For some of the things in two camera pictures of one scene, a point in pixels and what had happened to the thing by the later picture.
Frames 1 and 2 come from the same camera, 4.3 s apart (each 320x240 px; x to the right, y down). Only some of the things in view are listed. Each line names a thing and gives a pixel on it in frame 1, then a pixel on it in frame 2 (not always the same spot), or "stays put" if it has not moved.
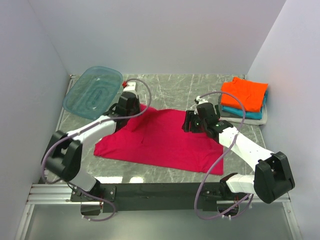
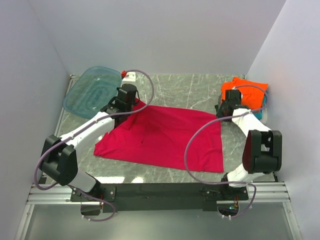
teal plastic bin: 93,92 stays put
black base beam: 156,197 stays put
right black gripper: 189,117 to 218,114
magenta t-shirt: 157,136 stays put
